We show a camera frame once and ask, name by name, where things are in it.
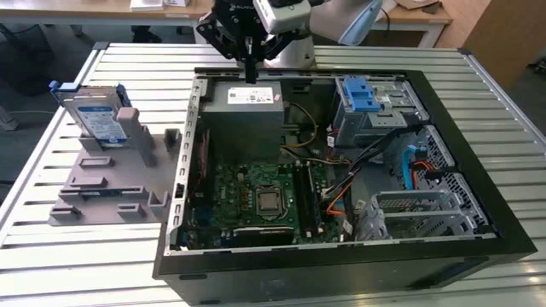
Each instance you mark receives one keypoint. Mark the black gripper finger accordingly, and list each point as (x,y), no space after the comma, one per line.
(256,73)
(211,28)

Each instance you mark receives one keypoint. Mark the hard disk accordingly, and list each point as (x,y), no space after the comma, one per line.
(96,121)

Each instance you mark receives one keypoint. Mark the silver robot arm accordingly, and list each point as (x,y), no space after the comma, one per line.
(294,54)

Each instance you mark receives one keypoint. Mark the white box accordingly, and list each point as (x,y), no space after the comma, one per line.
(176,2)
(147,4)

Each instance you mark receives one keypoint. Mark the black chair base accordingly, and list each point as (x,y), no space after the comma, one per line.
(144,35)

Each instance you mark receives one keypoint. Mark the grey power supply unit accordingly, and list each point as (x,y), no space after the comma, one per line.
(243,128)

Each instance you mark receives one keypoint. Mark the blue plastic drive latch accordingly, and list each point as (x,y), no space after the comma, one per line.
(361,96)

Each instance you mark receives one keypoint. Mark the metal drive cage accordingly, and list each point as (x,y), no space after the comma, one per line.
(354,128)

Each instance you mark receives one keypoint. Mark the green motherboard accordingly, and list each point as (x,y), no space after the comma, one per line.
(239,179)

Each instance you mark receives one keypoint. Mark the silver CPU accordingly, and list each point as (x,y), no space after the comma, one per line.
(268,199)

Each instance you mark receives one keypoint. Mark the brown cardboard piece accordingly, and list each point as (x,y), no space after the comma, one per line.
(409,4)

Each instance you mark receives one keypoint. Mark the black RAM stick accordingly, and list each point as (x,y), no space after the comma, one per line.
(315,204)

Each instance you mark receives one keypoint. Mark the black waste bin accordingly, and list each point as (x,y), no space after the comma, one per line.
(26,57)

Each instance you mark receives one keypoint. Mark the grey parts rack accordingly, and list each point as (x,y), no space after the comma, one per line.
(111,172)

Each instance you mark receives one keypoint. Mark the black graphics card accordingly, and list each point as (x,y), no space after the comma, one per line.
(262,235)

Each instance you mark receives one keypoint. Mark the RAM stick with blue label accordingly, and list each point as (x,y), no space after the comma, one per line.
(100,192)

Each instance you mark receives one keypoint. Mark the white metal foot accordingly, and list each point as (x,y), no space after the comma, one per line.
(8,120)

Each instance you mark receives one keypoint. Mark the black PC case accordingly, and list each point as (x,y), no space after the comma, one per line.
(298,275)

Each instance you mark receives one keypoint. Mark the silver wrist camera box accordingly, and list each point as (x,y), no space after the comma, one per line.
(286,16)

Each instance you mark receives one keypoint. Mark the wooden desk white frame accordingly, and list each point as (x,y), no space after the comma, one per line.
(86,12)

